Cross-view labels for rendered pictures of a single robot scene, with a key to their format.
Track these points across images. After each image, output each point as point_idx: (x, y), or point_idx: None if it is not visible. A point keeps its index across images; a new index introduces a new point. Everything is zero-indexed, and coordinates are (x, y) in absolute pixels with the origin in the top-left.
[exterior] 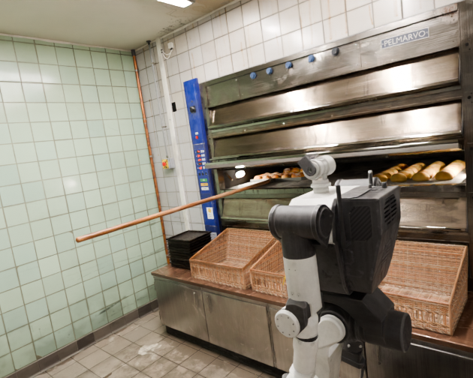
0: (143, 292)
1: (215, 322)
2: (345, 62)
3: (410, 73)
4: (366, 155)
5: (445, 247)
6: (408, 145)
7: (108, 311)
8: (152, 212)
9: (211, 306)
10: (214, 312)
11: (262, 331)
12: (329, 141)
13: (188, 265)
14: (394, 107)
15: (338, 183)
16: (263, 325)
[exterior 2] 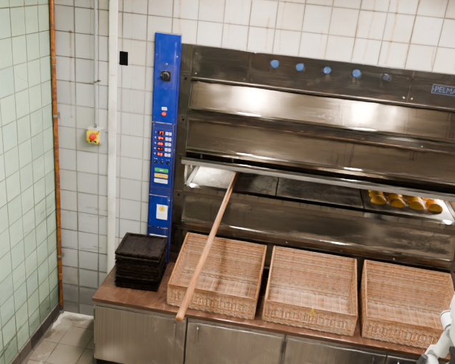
0: (35, 314)
1: (199, 354)
2: (392, 92)
3: (449, 124)
4: (399, 193)
5: (434, 274)
6: (439, 193)
7: (6, 353)
8: (49, 199)
9: (198, 337)
10: (201, 344)
11: (269, 360)
12: (354, 164)
13: (150, 287)
14: (426, 149)
15: None
16: (274, 354)
